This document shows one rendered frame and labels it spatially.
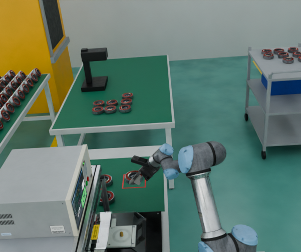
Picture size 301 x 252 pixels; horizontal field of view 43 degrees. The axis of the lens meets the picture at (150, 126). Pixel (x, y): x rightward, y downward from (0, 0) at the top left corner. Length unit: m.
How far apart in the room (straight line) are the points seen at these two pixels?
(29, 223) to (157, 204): 0.92
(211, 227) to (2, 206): 0.89
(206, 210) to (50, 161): 0.77
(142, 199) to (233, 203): 1.31
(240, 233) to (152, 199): 0.81
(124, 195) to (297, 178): 2.00
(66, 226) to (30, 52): 3.78
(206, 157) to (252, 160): 2.45
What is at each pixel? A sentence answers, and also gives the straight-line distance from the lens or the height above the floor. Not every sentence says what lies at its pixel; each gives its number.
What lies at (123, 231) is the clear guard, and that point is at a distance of 1.79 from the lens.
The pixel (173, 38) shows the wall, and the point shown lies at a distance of 6.88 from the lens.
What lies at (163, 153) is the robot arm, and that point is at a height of 1.16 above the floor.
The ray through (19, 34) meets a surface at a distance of 5.23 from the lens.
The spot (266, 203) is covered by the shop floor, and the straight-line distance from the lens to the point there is 3.59.
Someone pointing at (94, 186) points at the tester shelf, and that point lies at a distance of 2.00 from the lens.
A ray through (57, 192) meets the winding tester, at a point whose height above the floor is 1.32.
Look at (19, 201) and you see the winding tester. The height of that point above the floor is 1.32.
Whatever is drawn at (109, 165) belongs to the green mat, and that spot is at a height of 0.75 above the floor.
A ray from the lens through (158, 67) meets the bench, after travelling 4.54.
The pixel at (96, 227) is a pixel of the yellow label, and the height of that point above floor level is 1.07.
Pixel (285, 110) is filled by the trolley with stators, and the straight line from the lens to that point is 3.96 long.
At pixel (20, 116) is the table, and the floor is 0.75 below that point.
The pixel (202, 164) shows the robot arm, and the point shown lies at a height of 1.34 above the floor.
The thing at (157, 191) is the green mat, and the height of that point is 0.75.
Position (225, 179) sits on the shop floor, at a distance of 3.83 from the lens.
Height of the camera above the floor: 2.31
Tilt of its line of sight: 29 degrees down
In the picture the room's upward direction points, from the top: 5 degrees counter-clockwise
